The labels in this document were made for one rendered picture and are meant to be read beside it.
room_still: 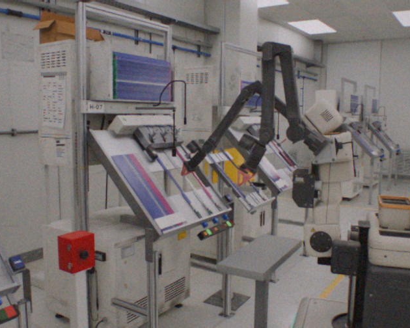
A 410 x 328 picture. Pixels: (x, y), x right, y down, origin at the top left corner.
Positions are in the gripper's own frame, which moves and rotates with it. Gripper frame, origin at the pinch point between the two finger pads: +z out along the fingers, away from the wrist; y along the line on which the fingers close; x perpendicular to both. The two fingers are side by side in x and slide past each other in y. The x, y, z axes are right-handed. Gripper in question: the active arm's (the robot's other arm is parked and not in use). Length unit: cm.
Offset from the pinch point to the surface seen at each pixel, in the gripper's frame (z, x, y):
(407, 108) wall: -50, -25, -760
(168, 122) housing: -6.0, -37.0, -12.1
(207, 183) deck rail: 1.6, 9.0, -19.0
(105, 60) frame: -27, -65, 38
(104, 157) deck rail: 2, -20, 49
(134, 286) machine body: 49, 39, 35
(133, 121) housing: -6.2, -38.1, 20.0
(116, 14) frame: -43, -88, 25
